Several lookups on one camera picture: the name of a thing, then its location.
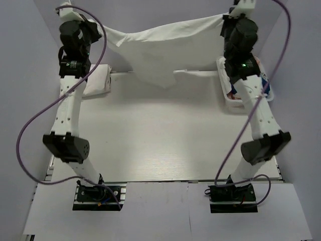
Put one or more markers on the folded white t shirt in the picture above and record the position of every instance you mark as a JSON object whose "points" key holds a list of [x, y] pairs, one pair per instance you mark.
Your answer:
{"points": [[99, 81]]}

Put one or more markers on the white printed t shirt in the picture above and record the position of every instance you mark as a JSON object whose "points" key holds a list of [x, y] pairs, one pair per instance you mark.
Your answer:
{"points": [[229, 88]]}

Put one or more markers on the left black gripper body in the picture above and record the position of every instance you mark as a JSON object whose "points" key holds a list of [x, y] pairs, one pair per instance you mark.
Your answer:
{"points": [[90, 35]]}

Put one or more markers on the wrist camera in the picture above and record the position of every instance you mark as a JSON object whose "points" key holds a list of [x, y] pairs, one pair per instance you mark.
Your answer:
{"points": [[242, 8], [68, 14]]}

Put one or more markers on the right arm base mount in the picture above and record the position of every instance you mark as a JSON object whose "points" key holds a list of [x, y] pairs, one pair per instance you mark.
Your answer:
{"points": [[232, 199]]}

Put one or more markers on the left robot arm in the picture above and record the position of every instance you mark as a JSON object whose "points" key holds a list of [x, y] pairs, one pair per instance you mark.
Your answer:
{"points": [[64, 140]]}

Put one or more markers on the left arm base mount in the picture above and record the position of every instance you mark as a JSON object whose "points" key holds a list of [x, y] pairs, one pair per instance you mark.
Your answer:
{"points": [[99, 199]]}

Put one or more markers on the white plastic basket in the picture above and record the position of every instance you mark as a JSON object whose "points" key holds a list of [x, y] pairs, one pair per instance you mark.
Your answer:
{"points": [[232, 99]]}

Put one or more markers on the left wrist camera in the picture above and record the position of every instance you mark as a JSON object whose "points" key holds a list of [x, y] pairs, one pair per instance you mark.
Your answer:
{"points": [[68, 14]]}

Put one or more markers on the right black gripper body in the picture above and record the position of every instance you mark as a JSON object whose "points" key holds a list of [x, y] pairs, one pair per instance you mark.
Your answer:
{"points": [[227, 26]]}

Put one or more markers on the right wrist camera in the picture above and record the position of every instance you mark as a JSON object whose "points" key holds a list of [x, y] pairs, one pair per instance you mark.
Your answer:
{"points": [[242, 8]]}

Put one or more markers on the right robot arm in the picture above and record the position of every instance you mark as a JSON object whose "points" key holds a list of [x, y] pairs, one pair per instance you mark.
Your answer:
{"points": [[268, 139]]}

